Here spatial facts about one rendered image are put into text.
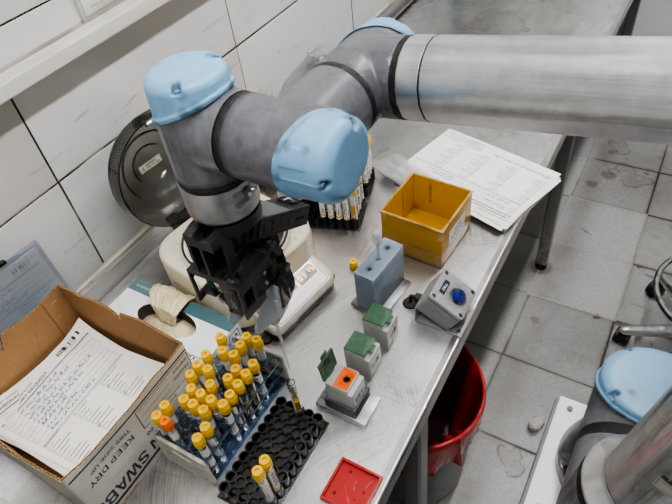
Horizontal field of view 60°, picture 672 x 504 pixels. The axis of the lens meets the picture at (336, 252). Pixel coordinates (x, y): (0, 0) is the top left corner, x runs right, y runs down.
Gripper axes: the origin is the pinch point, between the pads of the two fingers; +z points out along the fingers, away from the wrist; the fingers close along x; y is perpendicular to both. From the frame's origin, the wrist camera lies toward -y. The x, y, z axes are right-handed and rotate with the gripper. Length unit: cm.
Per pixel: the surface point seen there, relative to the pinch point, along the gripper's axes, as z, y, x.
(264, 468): 15.9, 13.1, 3.9
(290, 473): 24.2, 9.6, 4.2
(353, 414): 23.3, -2.4, 8.4
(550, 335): 114, -100, 26
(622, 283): 114, -134, 43
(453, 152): 25, -72, -2
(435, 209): 24, -51, 2
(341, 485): 25.9, 7.3, 11.3
